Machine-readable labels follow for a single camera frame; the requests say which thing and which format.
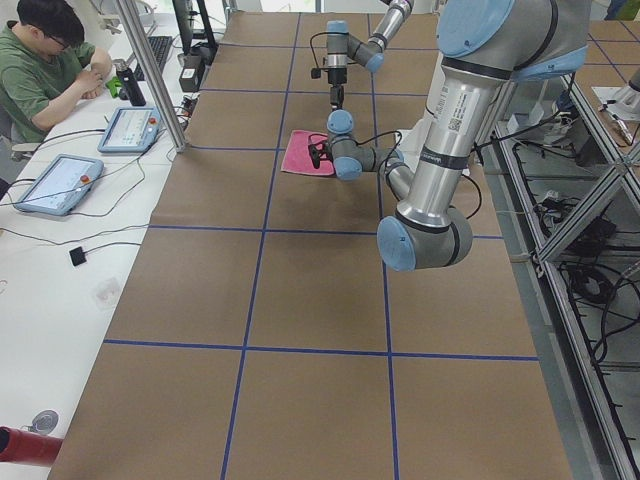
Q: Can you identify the far teach pendant tablet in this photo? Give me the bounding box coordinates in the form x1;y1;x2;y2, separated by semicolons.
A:
97;106;161;154

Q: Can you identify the near teach pendant tablet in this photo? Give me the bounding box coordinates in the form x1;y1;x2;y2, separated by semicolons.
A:
15;154;104;216

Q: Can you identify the green object on desk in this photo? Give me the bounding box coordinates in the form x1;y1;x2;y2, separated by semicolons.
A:
105;76;122;98

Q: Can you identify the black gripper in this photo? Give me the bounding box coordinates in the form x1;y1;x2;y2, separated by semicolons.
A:
327;67;348;110

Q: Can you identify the teach pendant tablet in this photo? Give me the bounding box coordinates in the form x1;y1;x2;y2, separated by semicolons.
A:
15;154;104;216
97;106;161;154

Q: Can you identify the black keyboard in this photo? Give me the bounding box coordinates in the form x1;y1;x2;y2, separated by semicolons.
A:
134;35;173;81

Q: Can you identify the black water bottle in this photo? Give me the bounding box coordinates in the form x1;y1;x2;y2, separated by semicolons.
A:
114;59;146;106

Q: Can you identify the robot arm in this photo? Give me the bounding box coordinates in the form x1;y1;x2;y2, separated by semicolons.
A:
319;0;414;110
326;1;591;271

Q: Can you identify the brown paper table cover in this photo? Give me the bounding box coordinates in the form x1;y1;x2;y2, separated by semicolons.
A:
48;10;640;480

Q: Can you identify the red cylinder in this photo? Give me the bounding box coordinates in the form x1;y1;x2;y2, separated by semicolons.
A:
0;426;63;467

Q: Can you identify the aluminium side frame rail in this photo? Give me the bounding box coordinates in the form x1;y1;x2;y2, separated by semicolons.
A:
489;77;639;479

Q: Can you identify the pink square towel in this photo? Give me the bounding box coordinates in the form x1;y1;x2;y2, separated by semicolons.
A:
280;130;334;177

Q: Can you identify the aluminium frame post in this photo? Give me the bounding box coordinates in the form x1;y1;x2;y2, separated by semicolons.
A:
115;0;187;153

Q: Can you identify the small black square device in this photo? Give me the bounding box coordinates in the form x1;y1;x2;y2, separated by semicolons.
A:
69;246;87;267

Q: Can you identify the black box with label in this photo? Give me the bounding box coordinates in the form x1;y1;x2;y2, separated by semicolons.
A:
179;55;205;93

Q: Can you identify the person in green shirt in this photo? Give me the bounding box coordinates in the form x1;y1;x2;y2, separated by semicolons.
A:
1;0;113;143

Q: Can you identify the black monitor stand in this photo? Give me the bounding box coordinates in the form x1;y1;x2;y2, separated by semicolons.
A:
172;0;218;66

